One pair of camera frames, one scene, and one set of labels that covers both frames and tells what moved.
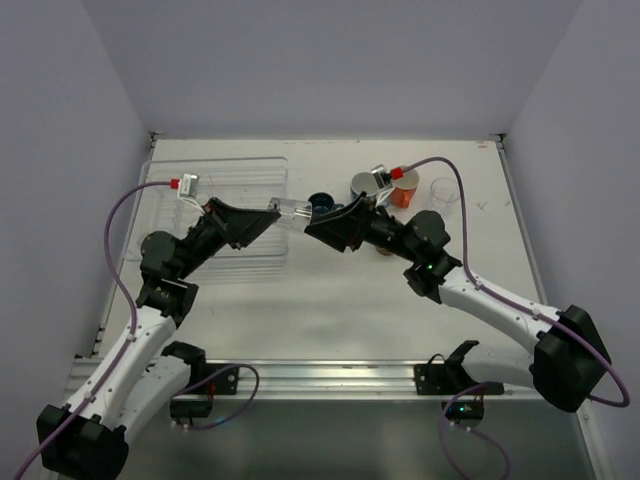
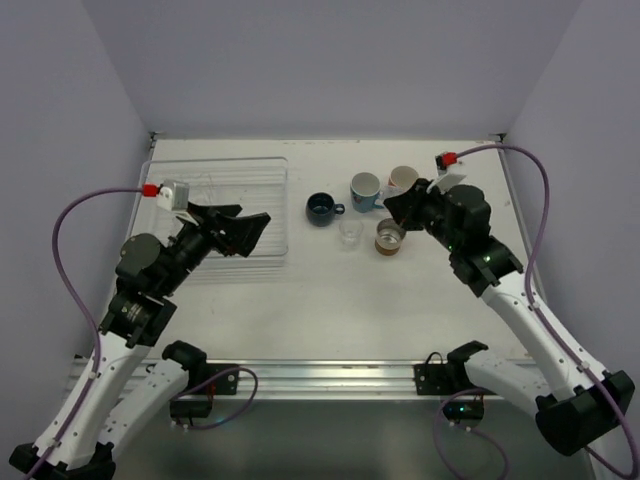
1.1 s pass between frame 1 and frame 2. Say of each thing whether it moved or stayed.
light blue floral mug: stayed
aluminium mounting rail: stayed
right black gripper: moved
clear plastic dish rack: stayed
